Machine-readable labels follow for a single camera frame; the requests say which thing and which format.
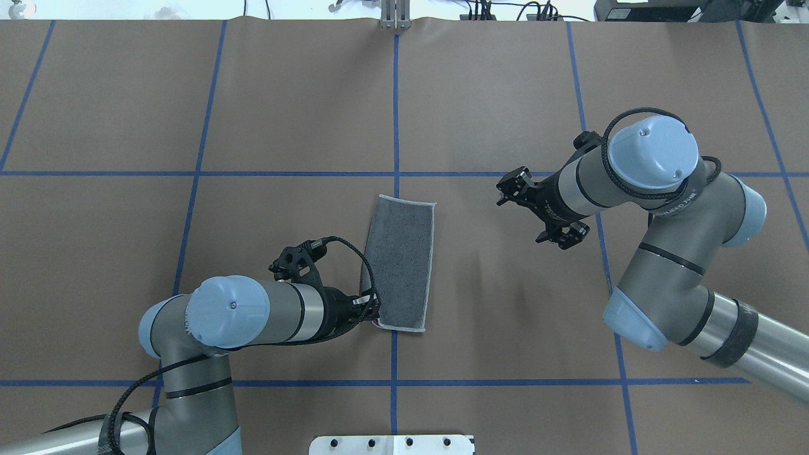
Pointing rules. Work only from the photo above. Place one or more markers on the pink and grey towel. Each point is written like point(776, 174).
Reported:
point(400, 249)

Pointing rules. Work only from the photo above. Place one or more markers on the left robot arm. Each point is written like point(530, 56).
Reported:
point(188, 405)

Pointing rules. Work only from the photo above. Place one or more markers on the aluminium frame post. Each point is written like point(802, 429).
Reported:
point(395, 14)

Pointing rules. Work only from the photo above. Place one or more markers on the black electronics box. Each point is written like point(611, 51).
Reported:
point(645, 11)

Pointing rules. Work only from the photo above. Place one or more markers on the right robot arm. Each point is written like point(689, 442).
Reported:
point(649, 157)

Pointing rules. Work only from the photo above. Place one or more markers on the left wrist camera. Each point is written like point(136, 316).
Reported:
point(296, 264)

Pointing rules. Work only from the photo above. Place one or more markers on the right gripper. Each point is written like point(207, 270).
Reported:
point(548, 200)

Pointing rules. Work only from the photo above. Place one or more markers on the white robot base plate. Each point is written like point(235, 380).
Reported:
point(394, 444)

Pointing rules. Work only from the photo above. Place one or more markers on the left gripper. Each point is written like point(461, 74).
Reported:
point(339, 311)

